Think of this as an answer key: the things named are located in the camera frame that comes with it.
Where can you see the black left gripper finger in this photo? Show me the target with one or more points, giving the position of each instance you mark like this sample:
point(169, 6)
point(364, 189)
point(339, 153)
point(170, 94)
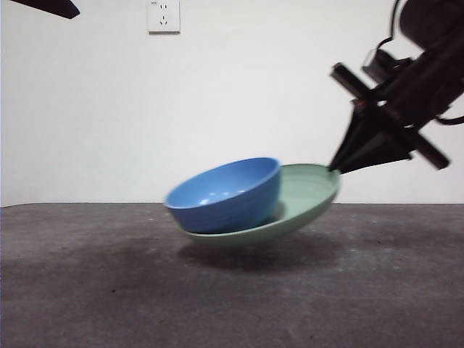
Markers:
point(58, 7)

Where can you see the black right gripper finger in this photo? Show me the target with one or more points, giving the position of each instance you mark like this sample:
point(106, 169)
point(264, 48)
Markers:
point(380, 148)
point(353, 130)

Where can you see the pale green round plate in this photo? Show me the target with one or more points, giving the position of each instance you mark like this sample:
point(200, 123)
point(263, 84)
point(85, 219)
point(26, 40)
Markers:
point(308, 195)

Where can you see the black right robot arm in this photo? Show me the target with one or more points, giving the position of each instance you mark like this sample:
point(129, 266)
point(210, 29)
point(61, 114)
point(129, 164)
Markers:
point(435, 21)

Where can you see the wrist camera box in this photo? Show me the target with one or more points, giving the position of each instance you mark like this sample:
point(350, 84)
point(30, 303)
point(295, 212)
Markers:
point(377, 63)

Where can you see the white wall power socket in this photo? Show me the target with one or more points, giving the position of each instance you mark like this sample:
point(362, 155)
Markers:
point(164, 18)

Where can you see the blue ribbed bowl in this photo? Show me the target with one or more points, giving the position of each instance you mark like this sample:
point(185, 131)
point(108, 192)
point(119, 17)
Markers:
point(224, 210)

